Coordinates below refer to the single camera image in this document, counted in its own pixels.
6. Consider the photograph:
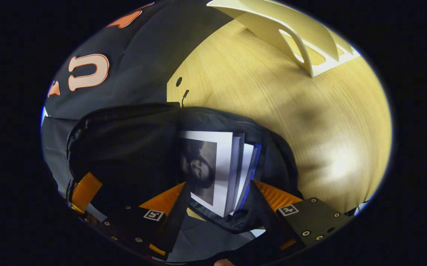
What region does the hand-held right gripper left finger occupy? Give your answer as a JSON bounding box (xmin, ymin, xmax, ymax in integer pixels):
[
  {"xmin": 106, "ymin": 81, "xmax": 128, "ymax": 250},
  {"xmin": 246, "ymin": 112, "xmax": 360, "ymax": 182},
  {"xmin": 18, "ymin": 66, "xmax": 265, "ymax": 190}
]
[{"xmin": 84, "ymin": 181, "xmax": 192, "ymax": 259}]

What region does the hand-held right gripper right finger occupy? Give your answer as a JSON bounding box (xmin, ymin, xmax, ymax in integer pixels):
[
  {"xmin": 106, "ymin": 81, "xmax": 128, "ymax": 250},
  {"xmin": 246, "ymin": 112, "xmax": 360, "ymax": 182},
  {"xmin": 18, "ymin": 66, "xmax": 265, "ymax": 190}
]
[{"xmin": 252, "ymin": 179, "xmax": 352, "ymax": 252}]

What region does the white bookshelf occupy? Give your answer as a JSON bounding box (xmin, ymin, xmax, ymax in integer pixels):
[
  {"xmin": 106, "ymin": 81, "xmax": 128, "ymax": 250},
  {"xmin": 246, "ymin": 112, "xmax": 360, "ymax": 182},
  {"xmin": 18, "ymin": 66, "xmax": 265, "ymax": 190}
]
[{"xmin": 206, "ymin": 0, "xmax": 361, "ymax": 79}]

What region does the blue-covered book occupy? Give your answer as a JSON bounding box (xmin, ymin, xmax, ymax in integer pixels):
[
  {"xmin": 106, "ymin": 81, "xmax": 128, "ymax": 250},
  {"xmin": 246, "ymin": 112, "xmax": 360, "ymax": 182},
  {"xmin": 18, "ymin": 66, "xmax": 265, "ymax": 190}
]
[{"xmin": 232, "ymin": 143, "xmax": 262, "ymax": 215}]

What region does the white portrait-covered book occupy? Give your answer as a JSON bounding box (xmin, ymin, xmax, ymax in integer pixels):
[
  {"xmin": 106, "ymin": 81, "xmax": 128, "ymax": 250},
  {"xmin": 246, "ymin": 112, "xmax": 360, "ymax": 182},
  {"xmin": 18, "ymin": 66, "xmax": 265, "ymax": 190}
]
[{"xmin": 178, "ymin": 130, "xmax": 245, "ymax": 218}]

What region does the black schoolbag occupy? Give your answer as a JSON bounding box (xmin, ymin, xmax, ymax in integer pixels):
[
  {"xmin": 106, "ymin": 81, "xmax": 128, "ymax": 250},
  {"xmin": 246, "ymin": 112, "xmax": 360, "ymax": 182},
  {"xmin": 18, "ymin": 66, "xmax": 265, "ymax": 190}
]
[{"xmin": 66, "ymin": 103, "xmax": 304, "ymax": 235}]

